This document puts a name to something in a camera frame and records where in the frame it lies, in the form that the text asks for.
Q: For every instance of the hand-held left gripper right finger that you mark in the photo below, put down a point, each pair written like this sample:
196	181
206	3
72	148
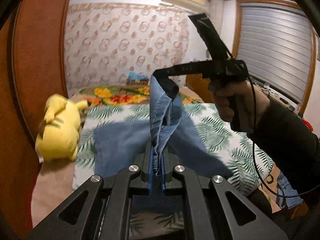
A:
163	173

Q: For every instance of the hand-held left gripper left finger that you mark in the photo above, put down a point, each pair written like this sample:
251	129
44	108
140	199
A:
149	170

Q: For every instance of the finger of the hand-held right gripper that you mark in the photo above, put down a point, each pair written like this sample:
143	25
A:
168	86

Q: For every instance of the blue denim pants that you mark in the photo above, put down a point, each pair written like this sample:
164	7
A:
117	142

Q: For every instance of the person's right forearm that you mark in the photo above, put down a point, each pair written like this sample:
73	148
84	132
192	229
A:
287	150

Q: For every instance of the person's right hand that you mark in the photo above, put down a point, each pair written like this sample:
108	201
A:
223	105

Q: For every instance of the wooden cabinet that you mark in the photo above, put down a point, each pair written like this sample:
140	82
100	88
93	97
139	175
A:
197	87

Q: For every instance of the floral pillow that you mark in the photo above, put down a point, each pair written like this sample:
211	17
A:
117	97

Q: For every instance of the window with grey blind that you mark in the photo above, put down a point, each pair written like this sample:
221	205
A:
275	42

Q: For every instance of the leaf-print bed sheet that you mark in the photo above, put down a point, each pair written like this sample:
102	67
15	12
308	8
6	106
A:
215	130

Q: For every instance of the clutter of small household items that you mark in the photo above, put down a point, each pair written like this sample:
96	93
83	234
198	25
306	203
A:
282	97

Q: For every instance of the beige bed sheet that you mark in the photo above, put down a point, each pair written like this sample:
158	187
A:
55	192

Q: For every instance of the yellow plush toy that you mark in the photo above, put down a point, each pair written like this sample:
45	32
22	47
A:
60	130

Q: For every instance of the open cardboard box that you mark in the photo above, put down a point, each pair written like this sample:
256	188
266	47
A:
271	180

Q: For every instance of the small denim garment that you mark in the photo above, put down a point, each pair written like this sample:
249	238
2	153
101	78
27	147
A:
287	187

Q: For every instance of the brown wooden headboard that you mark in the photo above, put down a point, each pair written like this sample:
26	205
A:
37	55

